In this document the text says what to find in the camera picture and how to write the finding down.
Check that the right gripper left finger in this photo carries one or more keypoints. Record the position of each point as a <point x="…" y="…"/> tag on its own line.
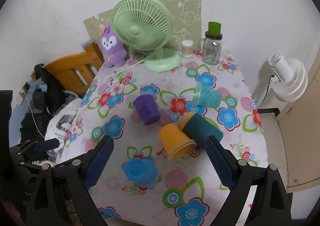
<point x="71" y="179"/>

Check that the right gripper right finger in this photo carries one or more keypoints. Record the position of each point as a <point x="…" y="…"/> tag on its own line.
<point x="270" y="205"/>

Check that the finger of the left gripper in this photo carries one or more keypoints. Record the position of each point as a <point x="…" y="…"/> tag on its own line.
<point x="30" y="151"/>

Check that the blue plastic cup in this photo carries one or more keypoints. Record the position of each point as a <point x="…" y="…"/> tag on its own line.
<point x="141" y="171"/>

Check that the dark teal cup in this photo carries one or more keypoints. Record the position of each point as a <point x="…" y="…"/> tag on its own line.
<point x="197" y="128"/>

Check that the orange plastic cup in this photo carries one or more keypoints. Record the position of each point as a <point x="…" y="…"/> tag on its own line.
<point x="176" y="144"/>

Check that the turquoise glitter plastic cup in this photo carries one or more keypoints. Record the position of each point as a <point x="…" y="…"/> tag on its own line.
<point x="206" y="96"/>

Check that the purple plastic cup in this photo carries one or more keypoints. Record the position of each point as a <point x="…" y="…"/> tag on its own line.
<point x="147" y="109"/>

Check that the white printed t-shirt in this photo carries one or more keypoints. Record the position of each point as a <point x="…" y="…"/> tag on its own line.
<point x="60" y="125"/>

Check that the black clothes pile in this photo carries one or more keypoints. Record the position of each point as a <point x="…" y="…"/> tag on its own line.
<point x="44" y="103"/>

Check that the wooden chair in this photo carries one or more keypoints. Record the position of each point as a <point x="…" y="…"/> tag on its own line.
<point x="73" y="73"/>

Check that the floral tablecloth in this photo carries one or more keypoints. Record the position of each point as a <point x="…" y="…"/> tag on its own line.
<point x="186" y="192"/>

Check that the white floor fan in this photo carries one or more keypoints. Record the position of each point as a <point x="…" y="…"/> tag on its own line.
<point x="290" y="78"/>

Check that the purple plush bunny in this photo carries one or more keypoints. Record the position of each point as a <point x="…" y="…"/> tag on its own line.
<point x="113" y="50"/>

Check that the glass jar green lid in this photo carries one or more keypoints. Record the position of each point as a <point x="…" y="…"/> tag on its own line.
<point x="210" y="46"/>

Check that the green desk fan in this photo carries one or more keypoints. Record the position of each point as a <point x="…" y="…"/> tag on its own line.
<point x="146" y="25"/>

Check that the cotton swab container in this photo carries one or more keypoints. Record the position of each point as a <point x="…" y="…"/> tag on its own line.
<point x="187" y="47"/>

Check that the beige patterned board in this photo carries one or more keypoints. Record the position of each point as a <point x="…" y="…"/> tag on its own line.
<point x="186" y="17"/>

